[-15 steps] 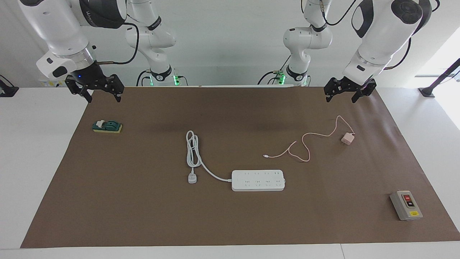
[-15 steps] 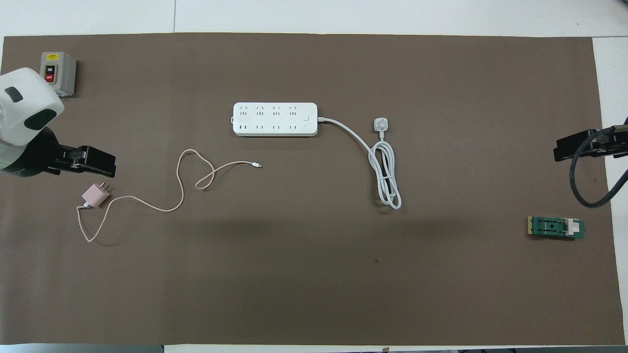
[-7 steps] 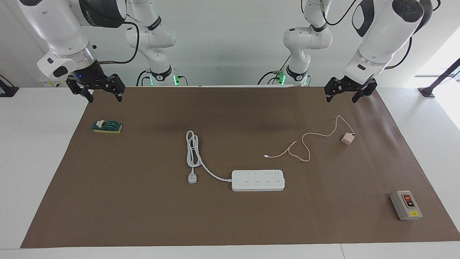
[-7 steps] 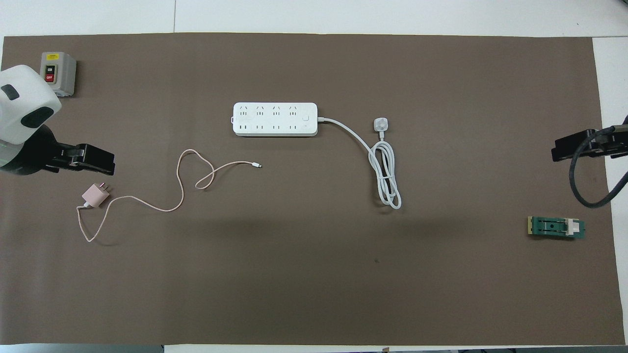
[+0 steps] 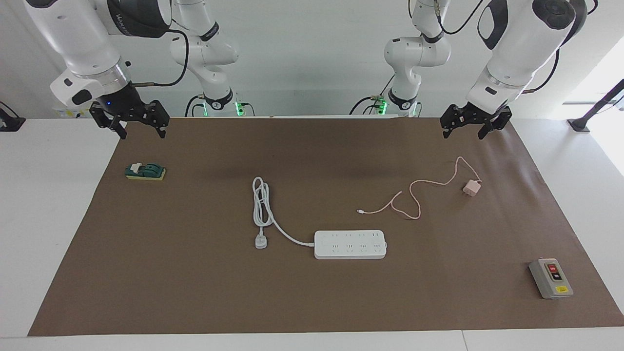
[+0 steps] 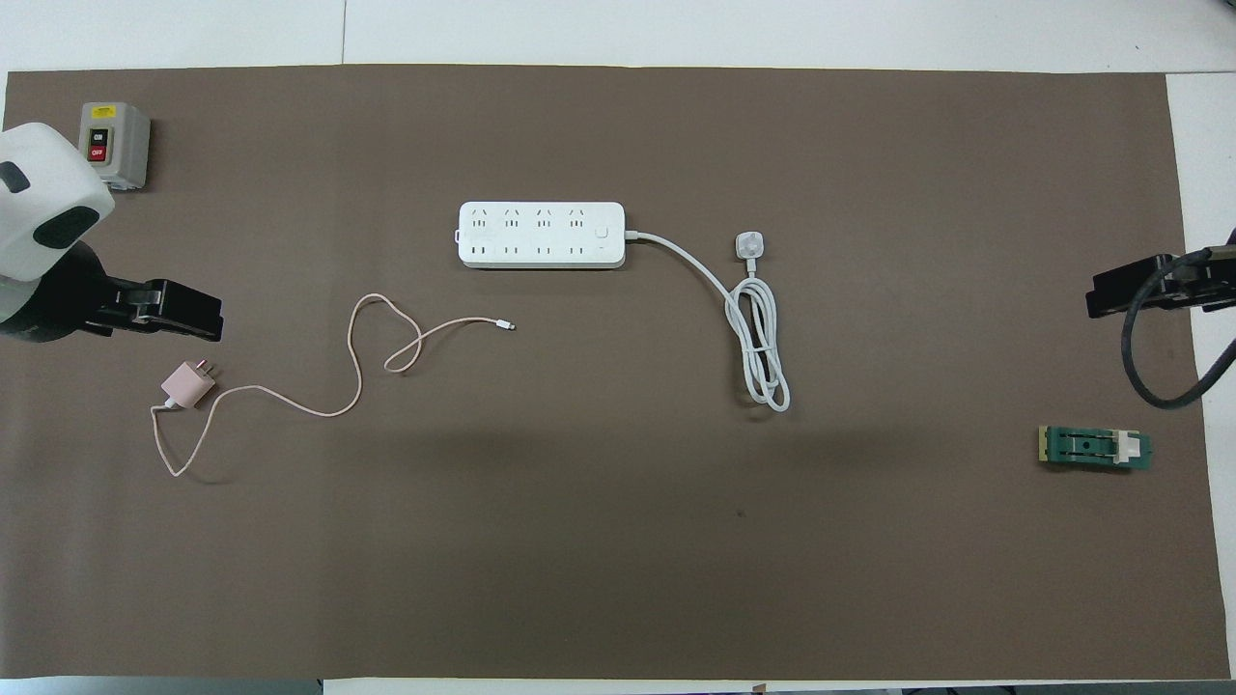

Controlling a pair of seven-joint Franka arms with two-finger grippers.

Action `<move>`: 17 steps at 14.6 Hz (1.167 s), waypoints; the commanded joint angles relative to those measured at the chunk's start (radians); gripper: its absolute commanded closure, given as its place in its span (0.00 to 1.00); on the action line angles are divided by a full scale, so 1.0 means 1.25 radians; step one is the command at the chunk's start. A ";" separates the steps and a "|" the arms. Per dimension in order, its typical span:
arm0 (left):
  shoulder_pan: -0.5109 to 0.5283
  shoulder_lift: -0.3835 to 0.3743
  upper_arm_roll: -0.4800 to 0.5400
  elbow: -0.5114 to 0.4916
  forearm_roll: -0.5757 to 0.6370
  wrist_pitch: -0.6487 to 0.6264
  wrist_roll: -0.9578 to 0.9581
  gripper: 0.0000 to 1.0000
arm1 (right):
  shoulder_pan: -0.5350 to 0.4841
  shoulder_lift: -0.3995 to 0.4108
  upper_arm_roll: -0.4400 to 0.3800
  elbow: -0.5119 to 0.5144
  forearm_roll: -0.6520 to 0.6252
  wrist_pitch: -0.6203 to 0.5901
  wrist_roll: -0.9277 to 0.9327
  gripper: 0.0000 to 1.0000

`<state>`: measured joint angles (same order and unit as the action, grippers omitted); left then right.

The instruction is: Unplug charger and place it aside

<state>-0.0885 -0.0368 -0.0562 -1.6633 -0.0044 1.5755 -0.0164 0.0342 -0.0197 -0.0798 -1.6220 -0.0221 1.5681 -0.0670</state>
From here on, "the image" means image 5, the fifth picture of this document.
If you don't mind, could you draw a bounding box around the black base cable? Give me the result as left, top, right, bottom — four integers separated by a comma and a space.
185, 93, 208, 117
349, 73, 393, 117

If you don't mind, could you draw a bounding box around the brown table mat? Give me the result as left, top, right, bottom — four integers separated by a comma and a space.
28, 116, 624, 337

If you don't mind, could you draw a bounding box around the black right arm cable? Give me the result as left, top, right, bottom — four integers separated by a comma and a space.
129, 28, 191, 88

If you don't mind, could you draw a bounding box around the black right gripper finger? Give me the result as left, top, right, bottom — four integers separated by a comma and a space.
89, 102, 128, 140
145, 100, 170, 139

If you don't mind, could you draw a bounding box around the pink charging cable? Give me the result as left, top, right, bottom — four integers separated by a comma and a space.
357, 156, 481, 220

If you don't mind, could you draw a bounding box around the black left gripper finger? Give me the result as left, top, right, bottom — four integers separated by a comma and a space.
478, 108, 512, 140
440, 104, 465, 140

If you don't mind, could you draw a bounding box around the white power strip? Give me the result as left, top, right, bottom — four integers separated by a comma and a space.
313, 230, 388, 260

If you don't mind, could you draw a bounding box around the grey on-off switch box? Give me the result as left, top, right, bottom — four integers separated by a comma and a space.
528, 258, 574, 300

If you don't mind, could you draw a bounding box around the white power cord with plug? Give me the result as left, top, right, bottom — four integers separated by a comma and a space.
252, 176, 315, 250

